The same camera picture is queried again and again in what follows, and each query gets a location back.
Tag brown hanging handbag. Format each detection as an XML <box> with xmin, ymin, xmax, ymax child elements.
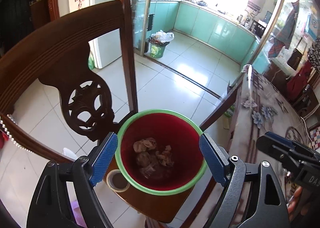
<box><xmin>287</xmin><ymin>49</ymin><xmax>302</xmax><ymax>70</ymax></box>

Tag teal kitchen cabinets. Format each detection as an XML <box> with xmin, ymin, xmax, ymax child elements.
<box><xmin>149</xmin><ymin>0</ymin><xmax>260</xmax><ymax>66</ymax></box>

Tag person's right hand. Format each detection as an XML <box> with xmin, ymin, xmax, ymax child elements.
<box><xmin>287</xmin><ymin>186</ymin><xmax>313</xmax><ymax>221</ymax></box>

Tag red bin with green rim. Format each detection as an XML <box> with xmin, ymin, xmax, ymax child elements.
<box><xmin>115</xmin><ymin>109</ymin><xmax>207</xmax><ymax>195</ymax></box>

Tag dark carved wooden chair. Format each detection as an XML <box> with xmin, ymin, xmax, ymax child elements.
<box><xmin>0</xmin><ymin>0</ymin><xmax>216</xmax><ymax>224</ymax></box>

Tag crumpled brown trash in bin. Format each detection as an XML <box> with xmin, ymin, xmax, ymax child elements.
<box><xmin>133</xmin><ymin>138</ymin><xmax>174</xmax><ymax>180</ymax></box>

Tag white refrigerator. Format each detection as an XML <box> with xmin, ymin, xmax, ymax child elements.
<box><xmin>88</xmin><ymin>29</ymin><xmax>122</xmax><ymax>69</ymax></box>

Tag red hanging garment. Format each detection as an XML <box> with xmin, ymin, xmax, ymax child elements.
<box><xmin>286</xmin><ymin>60</ymin><xmax>312</xmax><ymax>102</ymax></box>

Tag clear tape roll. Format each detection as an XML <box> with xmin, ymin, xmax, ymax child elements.
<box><xmin>106</xmin><ymin>169</ymin><xmax>130</xmax><ymax>193</ymax></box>

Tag plaid hanging cloth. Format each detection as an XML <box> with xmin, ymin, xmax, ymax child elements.
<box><xmin>268</xmin><ymin>0</ymin><xmax>299</xmax><ymax>58</ymax></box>

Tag green kitchen trash bin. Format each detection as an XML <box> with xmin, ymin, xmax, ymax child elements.
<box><xmin>148</xmin><ymin>30</ymin><xmax>175</xmax><ymax>58</ymax></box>

